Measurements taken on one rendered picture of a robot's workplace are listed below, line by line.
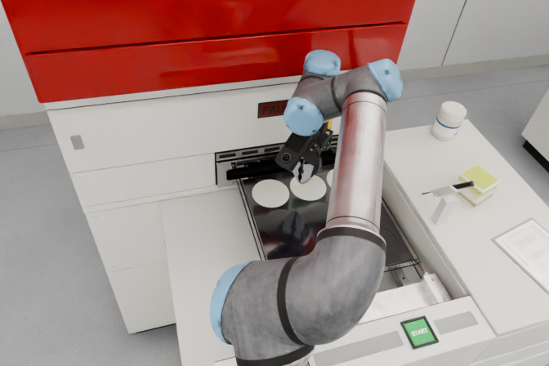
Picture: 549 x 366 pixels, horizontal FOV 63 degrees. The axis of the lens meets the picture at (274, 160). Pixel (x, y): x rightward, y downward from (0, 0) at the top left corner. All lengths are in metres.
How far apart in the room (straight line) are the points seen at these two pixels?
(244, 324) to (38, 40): 0.62
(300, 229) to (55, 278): 1.37
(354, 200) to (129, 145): 0.67
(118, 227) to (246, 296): 0.80
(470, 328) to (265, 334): 0.52
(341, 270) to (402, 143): 0.81
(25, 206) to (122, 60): 1.70
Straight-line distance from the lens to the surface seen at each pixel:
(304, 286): 0.58
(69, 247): 2.32
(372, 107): 0.75
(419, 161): 1.30
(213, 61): 0.97
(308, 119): 0.83
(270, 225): 1.13
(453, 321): 1.03
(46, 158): 2.78
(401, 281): 1.17
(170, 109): 1.09
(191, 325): 1.09
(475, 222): 1.20
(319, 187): 1.23
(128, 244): 1.44
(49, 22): 0.92
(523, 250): 1.20
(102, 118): 1.09
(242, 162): 1.23
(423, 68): 3.47
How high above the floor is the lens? 1.80
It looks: 44 degrees down
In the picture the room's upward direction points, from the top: 5 degrees clockwise
